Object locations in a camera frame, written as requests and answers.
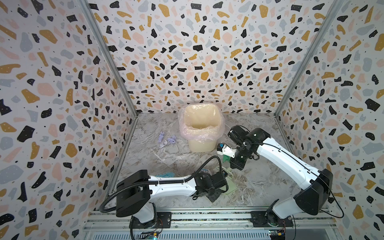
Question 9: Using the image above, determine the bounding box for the green plastic dustpan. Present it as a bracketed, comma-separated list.
[224, 173, 238, 195]

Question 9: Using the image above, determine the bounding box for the cream trash bin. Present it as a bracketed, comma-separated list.
[182, 103, 223, 153]

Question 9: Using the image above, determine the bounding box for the green hand brush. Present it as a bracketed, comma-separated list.
[223, 167, 234, 178]

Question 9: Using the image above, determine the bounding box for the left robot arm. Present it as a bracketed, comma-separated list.
[116, 170, 229, 224]

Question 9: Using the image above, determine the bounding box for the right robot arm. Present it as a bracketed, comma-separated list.
[217, 125, 333, 227]

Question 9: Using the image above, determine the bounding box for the teal paper scrap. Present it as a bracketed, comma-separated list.
[156, 172, 175, 178]

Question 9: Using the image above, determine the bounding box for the purple white paper scrap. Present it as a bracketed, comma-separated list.
[158, 132, 168, 149]

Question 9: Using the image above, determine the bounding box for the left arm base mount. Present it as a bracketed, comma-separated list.
[130, 212, 172, 229]

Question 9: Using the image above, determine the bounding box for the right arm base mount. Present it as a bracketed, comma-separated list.
[250, 211, 294, 228]

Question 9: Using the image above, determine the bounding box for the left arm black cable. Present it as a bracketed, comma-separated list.
[98, 155, 224, 214]

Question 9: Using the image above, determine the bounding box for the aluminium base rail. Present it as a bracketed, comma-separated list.
[83, 207, 342, 240]

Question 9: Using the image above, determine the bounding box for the right aluminium corner post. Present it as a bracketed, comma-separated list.
[274, 0, 344, 117]

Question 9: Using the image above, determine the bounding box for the aluminium corner post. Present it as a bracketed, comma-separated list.
[78, 0, 139, 117]
[274, 0, 344, 117]

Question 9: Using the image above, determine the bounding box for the left aluminium corner post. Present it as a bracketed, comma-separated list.
[78, 0, 139, 117]

